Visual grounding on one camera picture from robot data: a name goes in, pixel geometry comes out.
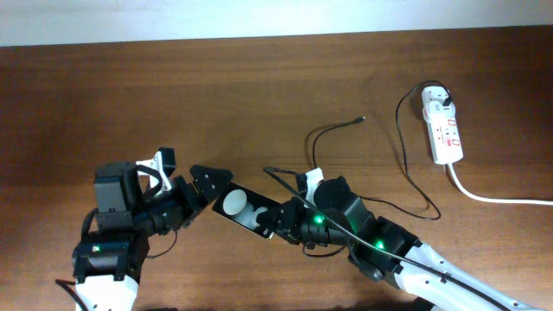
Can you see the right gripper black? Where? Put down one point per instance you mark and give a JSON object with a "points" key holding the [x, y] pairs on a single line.
{"points": [[290, 226]]}

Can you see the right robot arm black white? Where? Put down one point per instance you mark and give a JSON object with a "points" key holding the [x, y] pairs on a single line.
{"points": [[381, 249]]}

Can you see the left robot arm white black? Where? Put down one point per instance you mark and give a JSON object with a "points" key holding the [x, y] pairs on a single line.
{"points": [[133, 204]]}

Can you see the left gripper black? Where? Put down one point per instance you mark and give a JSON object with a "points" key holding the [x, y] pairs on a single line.
{"points": [[195, 199]]}

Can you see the black smartphone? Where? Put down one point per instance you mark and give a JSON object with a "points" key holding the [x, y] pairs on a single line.
{"points": [[241, 206]]}

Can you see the white power strip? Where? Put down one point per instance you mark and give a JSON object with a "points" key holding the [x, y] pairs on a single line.
{"points": [[444, 136]]}

